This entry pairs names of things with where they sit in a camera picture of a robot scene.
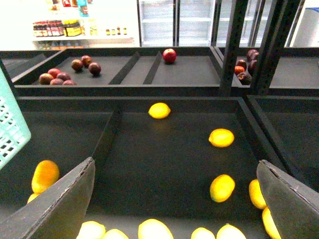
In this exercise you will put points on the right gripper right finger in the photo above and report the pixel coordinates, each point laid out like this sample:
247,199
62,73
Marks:
293,205

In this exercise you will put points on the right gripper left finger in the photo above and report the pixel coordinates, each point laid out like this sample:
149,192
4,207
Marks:
58,212

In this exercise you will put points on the light blue plastic basket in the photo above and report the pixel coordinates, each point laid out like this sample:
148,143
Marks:
14,132

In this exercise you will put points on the lemon at bottom left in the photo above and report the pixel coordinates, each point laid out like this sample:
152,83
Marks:
91,230

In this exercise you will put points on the lemon behind right finger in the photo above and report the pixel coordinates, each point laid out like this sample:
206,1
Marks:
255,194

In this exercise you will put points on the yellow mango at left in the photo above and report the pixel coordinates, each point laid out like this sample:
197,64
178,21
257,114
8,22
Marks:
45,175

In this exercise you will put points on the lemon at lower right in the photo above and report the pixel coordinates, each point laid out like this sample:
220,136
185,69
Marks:
222,188

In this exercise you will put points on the lemon at bottom centre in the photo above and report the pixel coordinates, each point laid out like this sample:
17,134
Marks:
154,229

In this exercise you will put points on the lemon at right middle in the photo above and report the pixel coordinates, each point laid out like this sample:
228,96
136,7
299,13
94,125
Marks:
221,137

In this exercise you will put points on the lemon at tray back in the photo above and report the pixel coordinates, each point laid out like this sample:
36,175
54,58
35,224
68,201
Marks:
159,110

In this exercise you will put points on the black fruit display stand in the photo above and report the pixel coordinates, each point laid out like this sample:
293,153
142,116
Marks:
155,168

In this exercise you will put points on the dark passion fruit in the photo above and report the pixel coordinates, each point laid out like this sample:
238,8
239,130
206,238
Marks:
94,68

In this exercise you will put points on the red apple on shelf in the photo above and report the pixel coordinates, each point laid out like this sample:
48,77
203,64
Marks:
169,55

